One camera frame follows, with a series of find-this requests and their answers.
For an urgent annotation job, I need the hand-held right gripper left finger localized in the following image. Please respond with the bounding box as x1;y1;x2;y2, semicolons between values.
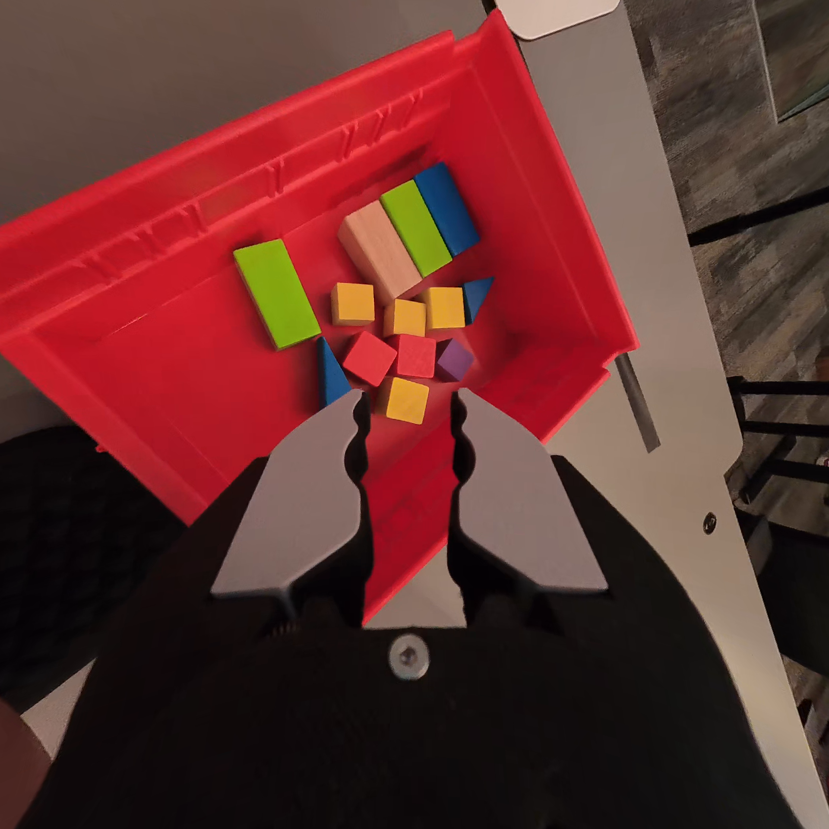
211;389;377;621

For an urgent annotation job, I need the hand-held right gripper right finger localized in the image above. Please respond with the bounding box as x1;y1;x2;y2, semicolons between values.
447;387;609;617

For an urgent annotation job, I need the blue rectangular wooden block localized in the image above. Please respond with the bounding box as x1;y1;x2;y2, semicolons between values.
315;335;354;411
413;162;482;257

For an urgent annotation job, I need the orange wooden cube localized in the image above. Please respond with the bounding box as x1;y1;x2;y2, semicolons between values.
330;282;377;327
424;286;468;332
379;377;431;426
383;298;429;339

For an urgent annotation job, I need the purple wooden cube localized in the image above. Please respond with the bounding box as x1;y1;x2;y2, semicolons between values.
436;338;475;383

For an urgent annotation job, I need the red wooden cube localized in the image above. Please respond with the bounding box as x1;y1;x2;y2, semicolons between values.
396;333;439;378
342;330;399;388

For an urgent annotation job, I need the red plastic bin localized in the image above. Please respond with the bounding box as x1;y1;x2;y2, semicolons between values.
0;8;641;629

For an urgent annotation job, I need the green wooden block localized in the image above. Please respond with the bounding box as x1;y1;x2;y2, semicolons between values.
380;179;453;280
233;238;323;352

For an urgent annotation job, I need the small blue triangle block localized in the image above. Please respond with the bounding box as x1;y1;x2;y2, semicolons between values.
463;276;497;327

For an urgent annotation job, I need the beige long wooden block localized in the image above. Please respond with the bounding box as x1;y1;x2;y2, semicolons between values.
337;199;424;306

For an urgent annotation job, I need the person's right forearm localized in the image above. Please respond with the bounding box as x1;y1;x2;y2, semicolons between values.
0;701;53;829

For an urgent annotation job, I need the black office chair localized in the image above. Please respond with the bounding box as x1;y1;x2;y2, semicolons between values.
727;374;829;676

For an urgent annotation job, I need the black metal leg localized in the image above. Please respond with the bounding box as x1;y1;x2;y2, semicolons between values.
687;187;829;247

